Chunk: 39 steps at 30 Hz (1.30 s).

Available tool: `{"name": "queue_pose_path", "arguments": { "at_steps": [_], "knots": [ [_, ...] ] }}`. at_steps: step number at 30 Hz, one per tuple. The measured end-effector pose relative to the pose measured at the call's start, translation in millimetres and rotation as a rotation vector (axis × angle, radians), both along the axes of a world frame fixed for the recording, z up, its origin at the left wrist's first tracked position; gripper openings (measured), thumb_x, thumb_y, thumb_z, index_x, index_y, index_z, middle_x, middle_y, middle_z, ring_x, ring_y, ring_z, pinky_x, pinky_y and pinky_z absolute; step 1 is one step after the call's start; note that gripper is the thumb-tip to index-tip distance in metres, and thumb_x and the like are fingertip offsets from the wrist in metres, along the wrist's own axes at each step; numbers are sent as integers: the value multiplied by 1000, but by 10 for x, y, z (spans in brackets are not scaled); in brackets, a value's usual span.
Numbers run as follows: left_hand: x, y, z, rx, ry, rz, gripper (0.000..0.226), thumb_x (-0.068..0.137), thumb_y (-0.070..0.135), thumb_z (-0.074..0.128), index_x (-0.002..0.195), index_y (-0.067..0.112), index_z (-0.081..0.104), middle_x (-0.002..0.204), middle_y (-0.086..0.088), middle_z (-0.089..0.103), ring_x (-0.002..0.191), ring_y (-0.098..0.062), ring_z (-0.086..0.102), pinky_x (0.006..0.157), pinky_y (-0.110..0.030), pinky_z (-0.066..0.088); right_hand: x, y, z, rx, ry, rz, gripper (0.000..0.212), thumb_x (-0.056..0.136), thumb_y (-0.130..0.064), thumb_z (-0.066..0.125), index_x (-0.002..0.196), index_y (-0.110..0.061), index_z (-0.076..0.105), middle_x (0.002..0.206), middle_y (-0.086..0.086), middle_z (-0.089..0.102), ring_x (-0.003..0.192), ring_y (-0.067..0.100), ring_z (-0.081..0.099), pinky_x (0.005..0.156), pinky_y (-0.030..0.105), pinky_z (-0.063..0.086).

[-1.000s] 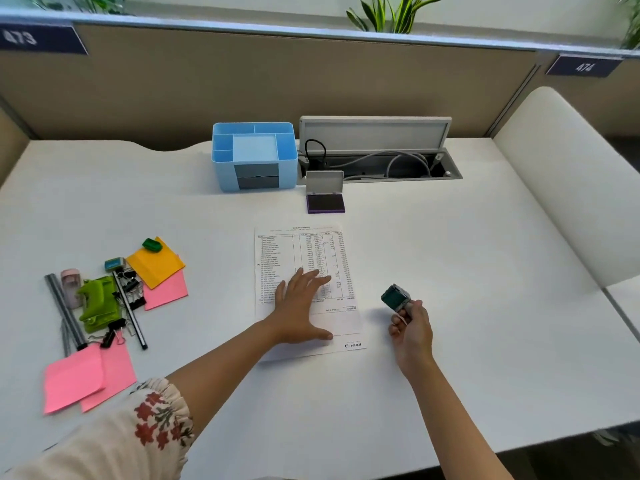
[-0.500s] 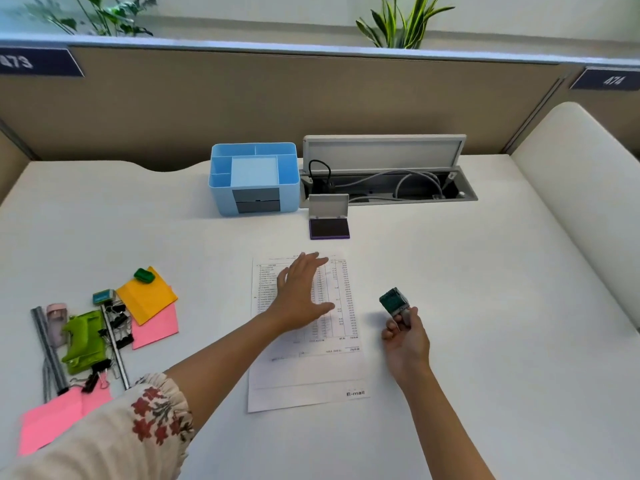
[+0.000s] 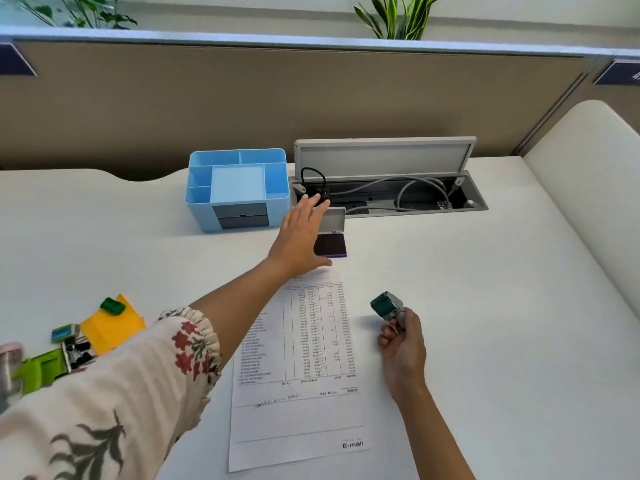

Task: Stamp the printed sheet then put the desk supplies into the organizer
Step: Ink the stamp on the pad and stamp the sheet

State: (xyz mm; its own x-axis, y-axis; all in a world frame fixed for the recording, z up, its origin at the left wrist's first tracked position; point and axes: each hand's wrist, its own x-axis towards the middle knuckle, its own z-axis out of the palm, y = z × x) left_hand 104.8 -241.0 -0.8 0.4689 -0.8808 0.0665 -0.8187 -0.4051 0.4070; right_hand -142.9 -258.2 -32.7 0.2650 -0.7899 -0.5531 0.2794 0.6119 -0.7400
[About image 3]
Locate white desk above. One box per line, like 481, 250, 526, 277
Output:
0, 155, 640, 480

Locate printed paper sheet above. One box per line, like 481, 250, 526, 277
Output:
227, 267, 372, 474

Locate clear pink lead tube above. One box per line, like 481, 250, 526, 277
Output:
0, 342, 25, 401

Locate black cable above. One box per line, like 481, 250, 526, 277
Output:
299, 167, 329, 201

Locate person's right hand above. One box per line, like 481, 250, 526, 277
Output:
377, 307, 427, 401

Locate leafy green plant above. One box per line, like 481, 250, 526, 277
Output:
15, 0, 139, 31

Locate green date stamp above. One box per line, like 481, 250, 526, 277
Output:
370, 291, 406, 335

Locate grey desk cable tray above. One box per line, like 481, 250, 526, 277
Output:
288, 169, 489, 217

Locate orange sticky note pad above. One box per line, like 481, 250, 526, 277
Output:
79, 293, 147, 357

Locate person's right forearm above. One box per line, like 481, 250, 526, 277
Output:
397, 387, 476, 480

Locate person's left hand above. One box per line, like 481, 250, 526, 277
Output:
266, 193, 333, 281

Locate green snake plant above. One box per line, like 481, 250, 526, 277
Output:
353, 0, 453, 41

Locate beige partition panel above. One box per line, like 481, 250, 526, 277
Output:
515, 54, 640, 157
0, 25, 601, 181

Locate looped grey cable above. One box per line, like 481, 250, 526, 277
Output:
397, 177, 451, 211

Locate rounded white side table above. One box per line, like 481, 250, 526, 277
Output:
522, 99, 640, 321

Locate flat grey cable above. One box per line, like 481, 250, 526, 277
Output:
345, 204, 416, 213

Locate blue desk organizer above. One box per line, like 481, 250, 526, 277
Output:
183, 148, 291, 233

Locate pile of black binder clips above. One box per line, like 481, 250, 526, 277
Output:
62, 334, 97, 371

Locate grey stamp pad case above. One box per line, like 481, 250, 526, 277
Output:
313, 206, 348, 259

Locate white floral dress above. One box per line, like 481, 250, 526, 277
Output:
0, 307, 223, 480

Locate grey cable tray lid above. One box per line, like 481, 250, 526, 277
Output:
293, 136, 477, 183

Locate person's left forearm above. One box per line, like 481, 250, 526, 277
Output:
189, 254, 289, 365

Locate dark blue number sign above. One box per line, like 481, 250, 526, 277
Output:
0, 42, 39, 77
593, 59, 640, 87

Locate green stapler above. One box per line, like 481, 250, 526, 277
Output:
12, 349, 69, 395

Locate teal eraser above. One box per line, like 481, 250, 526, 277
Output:
51, 323, 81, 344

